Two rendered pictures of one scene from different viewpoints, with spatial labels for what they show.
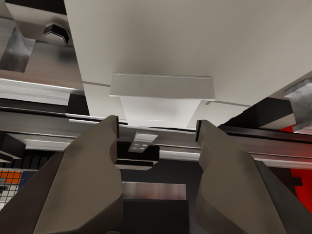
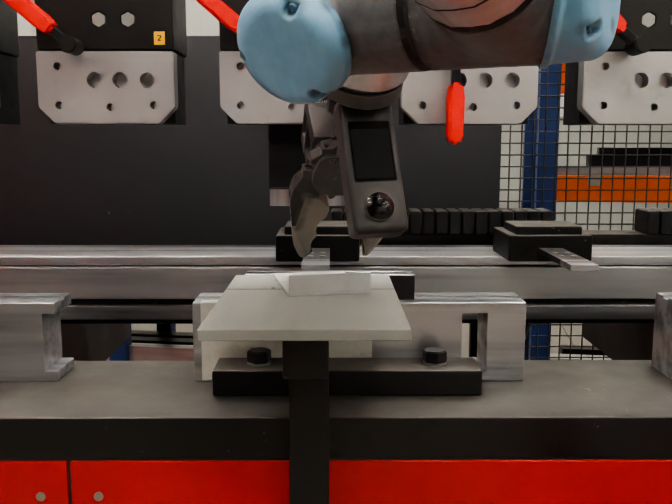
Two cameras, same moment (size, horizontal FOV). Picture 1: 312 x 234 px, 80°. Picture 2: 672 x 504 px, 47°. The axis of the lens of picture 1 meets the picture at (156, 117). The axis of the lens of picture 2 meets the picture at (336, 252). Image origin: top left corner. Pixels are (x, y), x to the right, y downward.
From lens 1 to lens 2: 0.65 m
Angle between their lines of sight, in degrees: 19
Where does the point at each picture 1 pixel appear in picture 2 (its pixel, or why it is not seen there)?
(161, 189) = not seen: hidden behind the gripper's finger
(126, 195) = not seen: hidden behind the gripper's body
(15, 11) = (473, 367)
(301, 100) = (54, 349)
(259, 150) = (55, 273)
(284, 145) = not seen: outside the picture
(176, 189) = (281, 199)
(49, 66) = (439, 326)
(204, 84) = (296, 288)
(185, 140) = (218, 279)
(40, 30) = (453, 361)
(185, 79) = (312, 291)
